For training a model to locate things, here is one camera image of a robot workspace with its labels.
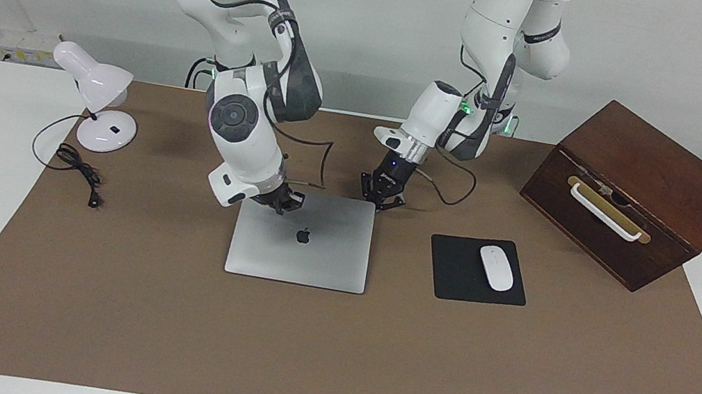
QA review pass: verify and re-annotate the brown table mat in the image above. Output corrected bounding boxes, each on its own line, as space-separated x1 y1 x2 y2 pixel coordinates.
0 57 702 394

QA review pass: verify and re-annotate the white wall power strip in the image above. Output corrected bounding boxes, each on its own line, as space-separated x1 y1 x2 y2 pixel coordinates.
0 25 62 70

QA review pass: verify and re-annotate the brass handle backplate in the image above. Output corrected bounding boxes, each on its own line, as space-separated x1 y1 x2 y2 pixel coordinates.
559 175 659 246

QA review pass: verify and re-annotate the grey aluminium laptop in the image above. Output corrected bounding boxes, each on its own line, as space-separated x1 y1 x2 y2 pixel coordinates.
223 181 379 296

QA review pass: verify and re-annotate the white computer mouse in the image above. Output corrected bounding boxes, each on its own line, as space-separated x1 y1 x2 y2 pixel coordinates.
474 244 519 294

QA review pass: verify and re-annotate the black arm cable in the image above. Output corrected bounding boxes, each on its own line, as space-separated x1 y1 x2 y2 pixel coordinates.
414 143 483 211
251 9 356 191

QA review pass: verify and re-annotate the dark brown wooden box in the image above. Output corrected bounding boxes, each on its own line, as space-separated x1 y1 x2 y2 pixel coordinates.
507 88 702 304

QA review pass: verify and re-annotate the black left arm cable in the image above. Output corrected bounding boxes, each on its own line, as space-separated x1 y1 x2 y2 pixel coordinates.
414 143 483 211

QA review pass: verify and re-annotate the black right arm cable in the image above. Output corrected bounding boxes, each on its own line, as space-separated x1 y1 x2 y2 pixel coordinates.
251 9 356 191

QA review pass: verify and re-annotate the white desk lamp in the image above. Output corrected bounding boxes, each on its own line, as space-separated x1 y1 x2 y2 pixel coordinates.
39 39 150 158

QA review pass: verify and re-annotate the black lamp power cord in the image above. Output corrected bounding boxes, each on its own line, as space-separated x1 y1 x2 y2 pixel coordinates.
24 108 118 211

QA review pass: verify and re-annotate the black mouse pad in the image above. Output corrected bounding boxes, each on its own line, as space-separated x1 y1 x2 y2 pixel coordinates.
422 228 536 313

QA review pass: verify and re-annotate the white box handle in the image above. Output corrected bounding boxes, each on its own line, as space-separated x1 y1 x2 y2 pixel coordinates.
564 181 649 244

